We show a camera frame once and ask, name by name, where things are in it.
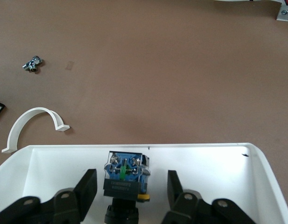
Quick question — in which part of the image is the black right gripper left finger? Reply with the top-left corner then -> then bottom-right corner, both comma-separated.
0,168 -> 98,224

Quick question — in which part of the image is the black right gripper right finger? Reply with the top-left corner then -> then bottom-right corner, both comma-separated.
162,169 -> 256,224

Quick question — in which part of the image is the white drawer with black handle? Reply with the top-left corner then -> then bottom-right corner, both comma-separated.
0,142 -> 288,224

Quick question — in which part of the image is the yellow push button blue block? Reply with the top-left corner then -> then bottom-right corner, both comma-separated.
103,150 -> 151,224

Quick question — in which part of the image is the white curved pipe clamp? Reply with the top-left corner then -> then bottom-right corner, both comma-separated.
1,106 -> 71,154

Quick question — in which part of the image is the chrome tee fitting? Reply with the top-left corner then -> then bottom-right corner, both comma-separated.
22,55 -> 43,73

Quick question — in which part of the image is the aluminium camera post with bracket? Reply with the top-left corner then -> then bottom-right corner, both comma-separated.
276,4 -> 288,23

